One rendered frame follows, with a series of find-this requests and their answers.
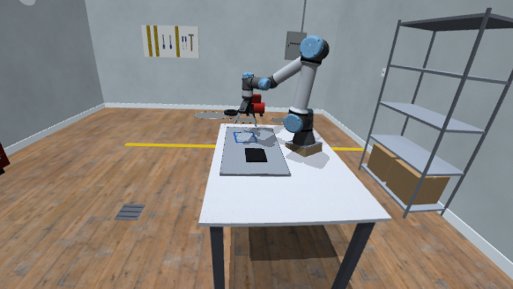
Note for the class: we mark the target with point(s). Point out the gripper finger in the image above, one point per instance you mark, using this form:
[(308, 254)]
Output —
[(252, 115), (237, 116)]

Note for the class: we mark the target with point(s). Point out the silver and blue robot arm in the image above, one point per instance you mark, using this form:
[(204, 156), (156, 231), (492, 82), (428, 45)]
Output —
[(312, 49)]

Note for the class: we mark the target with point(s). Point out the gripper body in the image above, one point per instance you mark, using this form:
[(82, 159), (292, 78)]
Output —
[(250, 107)]

